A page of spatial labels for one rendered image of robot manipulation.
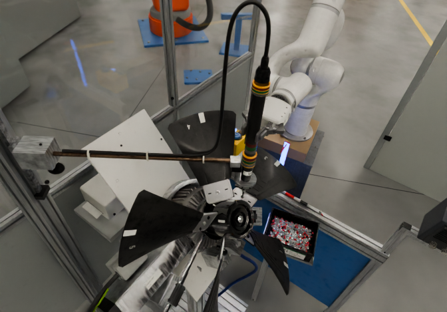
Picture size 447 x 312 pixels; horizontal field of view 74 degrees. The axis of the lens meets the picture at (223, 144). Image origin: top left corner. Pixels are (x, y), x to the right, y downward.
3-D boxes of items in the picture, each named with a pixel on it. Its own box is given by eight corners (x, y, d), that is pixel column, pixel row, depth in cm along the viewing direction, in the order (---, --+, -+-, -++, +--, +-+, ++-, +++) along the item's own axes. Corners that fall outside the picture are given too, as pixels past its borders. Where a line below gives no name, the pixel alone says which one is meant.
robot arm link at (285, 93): (294, 117, 94) (289, 122, 93) (269, 106, 98) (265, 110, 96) (300, 95, 89) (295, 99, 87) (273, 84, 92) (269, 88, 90)
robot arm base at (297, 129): (281, 114, 168) (289, 86, 155) (314, 124, 165) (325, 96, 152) (273, 136, 155) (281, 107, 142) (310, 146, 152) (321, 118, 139)
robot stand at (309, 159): (255, 205, 243) (275, 115, 179) (291, 220, 235) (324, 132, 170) (240, 235, 223) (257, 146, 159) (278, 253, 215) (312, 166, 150)
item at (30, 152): (18, 170, 88) (4, 150, 82) (29, 154, 93) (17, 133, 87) (53, 171, 88) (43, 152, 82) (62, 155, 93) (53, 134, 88)
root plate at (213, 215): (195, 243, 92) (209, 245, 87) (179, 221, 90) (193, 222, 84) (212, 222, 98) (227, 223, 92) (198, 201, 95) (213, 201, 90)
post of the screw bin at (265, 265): (250, 299, 191) (271, 236, 136) (251, 295, 194) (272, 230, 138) (255, 301, 190) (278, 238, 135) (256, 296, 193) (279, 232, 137)
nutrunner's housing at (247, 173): (239, 189, 96) (257, 60, 65) (238, 180, 99) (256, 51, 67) (251, 190, 97) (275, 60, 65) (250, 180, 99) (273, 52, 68)
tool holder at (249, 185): (228, 188, 93) (230, 167, 87) (228, 171, 99) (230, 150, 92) (257, 189, 94) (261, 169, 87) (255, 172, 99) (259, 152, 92)
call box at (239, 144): (208, 146, 151) (209, 130, 144) (220, 136, 157) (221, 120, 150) (235, 160, 145) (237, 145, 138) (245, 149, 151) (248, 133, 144)
